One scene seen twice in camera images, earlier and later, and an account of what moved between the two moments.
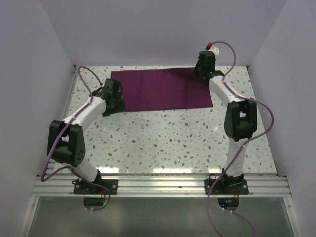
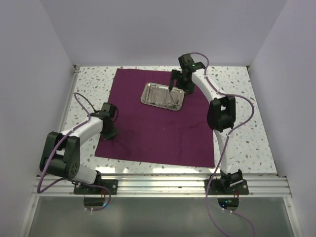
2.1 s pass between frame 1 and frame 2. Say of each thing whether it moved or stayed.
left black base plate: stayed
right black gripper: moved
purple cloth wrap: moved
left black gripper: moved
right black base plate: stayed
